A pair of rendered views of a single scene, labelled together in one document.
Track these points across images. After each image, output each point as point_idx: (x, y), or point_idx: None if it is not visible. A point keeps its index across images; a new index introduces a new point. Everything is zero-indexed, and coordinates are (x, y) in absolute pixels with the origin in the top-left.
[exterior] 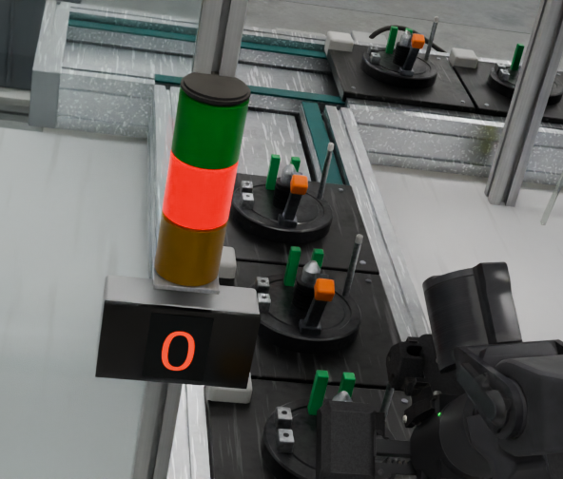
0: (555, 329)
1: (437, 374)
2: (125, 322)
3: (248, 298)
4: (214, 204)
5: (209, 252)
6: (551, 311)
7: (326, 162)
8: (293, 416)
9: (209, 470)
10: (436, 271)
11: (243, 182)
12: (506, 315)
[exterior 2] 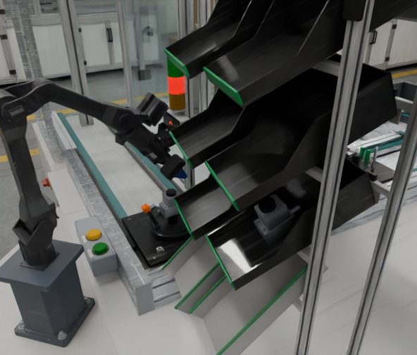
0: None
1: (162, 132)
2: (165, 115)
3: (184, 119)
4: (170, 86)
5: (172, 100)
6: None
7: (374, 153)
8: None
9: None
10: None
11: (349, 152)
12: (142, 104)
